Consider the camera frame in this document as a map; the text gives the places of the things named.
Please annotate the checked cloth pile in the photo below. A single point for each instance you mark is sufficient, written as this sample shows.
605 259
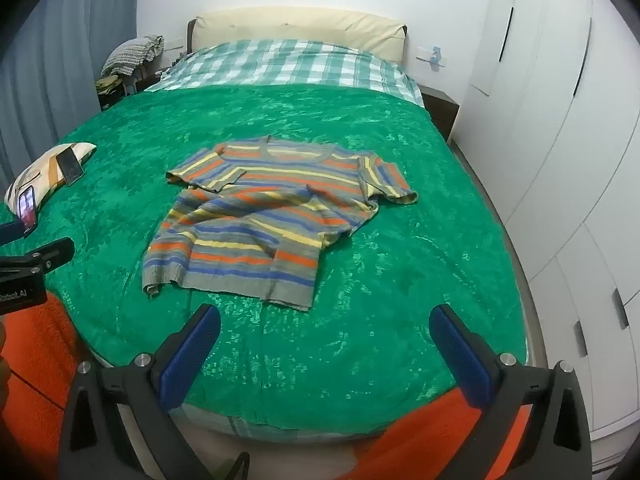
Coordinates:
132 52

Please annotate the white wardrobe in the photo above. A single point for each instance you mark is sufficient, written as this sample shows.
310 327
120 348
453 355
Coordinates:
565 135

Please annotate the olive yellow cloth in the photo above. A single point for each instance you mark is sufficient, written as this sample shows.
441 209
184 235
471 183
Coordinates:
107 84

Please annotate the smartphone with lit screen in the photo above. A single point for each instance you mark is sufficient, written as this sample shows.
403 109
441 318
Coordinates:
27 210

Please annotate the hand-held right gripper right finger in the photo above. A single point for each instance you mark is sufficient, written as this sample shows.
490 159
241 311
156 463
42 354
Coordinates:
462 355

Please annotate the patterned cream pillow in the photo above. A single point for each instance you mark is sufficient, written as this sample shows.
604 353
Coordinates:
42 172

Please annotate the wall socket with blue plug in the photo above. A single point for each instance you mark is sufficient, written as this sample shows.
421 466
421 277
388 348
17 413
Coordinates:
434 56

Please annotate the cream padded headboard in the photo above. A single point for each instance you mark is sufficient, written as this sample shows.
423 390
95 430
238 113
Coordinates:
300 27

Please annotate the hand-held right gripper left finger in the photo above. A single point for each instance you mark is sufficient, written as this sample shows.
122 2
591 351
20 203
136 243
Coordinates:
187 360

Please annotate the dark wooden nightstand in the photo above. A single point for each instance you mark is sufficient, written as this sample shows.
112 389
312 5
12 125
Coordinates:
442 107

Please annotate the dark phone on pillow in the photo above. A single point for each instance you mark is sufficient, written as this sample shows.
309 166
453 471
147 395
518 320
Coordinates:
70 167

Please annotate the striped knit sweater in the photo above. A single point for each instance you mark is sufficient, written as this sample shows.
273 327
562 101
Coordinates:
250 230

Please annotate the person's left hand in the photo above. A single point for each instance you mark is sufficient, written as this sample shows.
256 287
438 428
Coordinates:
3 385

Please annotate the orange fleece cloth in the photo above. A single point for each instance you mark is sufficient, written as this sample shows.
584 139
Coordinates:
35 360

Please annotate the green plaid bed sheet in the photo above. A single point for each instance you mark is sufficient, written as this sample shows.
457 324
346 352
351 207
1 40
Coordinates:
280 65

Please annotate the green bed blanket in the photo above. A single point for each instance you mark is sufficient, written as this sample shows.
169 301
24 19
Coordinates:
375 285

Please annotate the grey curtain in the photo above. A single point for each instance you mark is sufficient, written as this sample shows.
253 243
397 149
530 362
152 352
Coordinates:
65 70

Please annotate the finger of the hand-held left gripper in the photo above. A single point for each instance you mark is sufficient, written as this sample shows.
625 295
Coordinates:
11 232
45 255

